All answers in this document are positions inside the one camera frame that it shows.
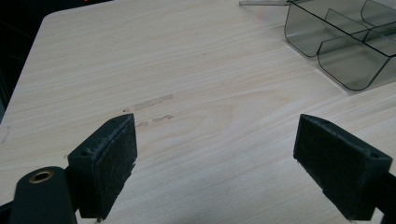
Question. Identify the clear grey plastic organizer tray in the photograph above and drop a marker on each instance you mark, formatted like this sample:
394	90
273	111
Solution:
348	46

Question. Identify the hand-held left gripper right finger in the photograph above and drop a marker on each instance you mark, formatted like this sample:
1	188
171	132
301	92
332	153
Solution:
339	168

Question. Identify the thin grey flat strip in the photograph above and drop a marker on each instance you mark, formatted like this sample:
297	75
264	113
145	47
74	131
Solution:
264	2

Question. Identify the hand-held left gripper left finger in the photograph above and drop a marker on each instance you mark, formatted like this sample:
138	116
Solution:
102	168

